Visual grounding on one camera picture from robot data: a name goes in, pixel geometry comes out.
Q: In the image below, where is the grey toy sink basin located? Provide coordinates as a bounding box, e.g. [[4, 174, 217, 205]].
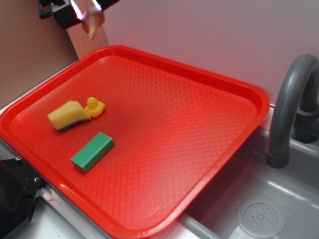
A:
[[174, 104, 319, 239]]

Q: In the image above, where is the red plastic tray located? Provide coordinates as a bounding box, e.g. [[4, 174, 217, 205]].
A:
[[0, 46, 270, 239]]

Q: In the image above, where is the black octagonal mount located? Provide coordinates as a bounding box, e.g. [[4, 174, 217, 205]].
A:
[[0, 159, 43, 239]]

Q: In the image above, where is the yellow rubber duck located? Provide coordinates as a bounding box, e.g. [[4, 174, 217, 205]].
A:
[[84, 97, 105, 118]]

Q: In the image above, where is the yellow sponge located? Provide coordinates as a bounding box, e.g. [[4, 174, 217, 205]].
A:
[[47, 101, 91, 131]]

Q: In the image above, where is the green rectangular block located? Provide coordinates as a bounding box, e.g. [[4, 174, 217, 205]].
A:
[[71, 132, 115, 173]]

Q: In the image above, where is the brown spiral seashell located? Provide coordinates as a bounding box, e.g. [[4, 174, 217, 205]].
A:
[[81, 7, 105, 40]]

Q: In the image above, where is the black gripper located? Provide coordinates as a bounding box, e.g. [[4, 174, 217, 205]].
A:
[[38, 0, 119, 29]]

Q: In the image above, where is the grey toy faucet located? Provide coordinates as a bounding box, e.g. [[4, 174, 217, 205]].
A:
[[266, 54, 319, 168]]

